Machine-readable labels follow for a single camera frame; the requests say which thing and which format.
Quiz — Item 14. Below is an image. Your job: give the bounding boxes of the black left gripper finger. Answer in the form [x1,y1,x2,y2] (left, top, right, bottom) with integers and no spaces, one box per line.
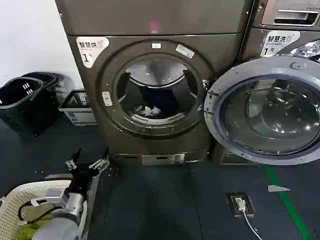
[64,147,83,171]
[88,147,110,176]

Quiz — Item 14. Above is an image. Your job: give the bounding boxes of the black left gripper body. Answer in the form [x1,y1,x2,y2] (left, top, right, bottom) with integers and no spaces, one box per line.
[67,162,96,195]

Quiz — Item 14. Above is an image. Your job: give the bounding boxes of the grey plastic crate basket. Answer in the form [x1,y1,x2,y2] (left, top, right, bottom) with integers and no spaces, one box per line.
[58,89,98,127]

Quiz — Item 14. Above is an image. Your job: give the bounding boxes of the cream perforated laundry basket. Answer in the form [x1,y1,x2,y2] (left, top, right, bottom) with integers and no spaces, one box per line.
[0,179,88,240]

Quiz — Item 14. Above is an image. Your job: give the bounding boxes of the yellow-green garment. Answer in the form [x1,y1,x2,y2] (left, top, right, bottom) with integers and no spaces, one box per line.
[13,215,52,240]

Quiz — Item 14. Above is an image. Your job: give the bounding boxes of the black plastic laundry basket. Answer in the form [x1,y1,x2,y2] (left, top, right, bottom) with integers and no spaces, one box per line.
[21,71,76,106]
[0,76,51,137]

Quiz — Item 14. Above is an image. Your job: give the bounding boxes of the dark clothes in drum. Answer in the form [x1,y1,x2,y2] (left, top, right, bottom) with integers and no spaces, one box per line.
[134,84,179,118]

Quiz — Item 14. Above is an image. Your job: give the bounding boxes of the grey front-loading dryer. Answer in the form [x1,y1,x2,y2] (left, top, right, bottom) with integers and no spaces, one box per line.
[54,0,256,166]

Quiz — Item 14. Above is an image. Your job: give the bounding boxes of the metal floor socket box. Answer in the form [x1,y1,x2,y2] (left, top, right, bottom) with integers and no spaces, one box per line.
[226,191,256,216]

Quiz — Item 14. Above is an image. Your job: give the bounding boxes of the round glass dryer door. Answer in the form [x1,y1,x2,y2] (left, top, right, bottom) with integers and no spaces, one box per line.
[203,56,320,166]

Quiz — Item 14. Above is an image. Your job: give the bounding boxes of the green floor tape line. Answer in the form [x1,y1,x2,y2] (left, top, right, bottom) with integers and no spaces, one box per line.
[264,165,313,240]

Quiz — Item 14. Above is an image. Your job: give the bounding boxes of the grey washing machine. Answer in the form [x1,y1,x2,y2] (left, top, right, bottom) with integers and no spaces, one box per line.
[212,0,320,166]

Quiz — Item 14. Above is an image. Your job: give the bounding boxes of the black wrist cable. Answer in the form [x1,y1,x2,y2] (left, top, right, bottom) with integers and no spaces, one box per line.
[17,201,63,223]

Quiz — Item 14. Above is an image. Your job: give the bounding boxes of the white plug with cable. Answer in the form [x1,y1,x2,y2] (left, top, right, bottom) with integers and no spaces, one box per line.
[233,196,268,240]

